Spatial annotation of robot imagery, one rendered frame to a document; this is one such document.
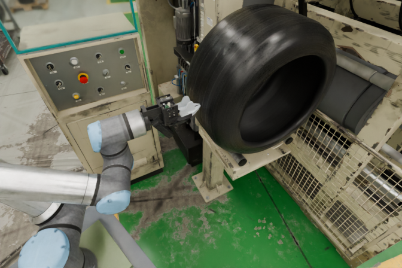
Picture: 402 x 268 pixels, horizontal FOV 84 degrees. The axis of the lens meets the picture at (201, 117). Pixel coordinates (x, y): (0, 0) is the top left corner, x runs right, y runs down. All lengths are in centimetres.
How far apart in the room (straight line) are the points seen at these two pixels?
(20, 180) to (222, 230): 144
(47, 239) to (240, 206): 136
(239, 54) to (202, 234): 142
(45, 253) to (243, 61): 89
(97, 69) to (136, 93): 27
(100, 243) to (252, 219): 112
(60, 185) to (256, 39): 68
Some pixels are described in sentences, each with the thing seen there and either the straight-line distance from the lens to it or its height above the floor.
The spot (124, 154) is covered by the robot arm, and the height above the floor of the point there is 115.
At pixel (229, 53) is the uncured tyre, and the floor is 141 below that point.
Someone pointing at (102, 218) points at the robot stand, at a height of 60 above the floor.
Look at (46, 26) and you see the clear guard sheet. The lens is 127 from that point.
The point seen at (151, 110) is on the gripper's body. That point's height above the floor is 127.
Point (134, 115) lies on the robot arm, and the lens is 73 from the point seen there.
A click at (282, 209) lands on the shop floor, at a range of 203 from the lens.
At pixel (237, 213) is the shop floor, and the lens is 193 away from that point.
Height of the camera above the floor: 174
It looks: 43 degrees down
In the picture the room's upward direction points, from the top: straight up
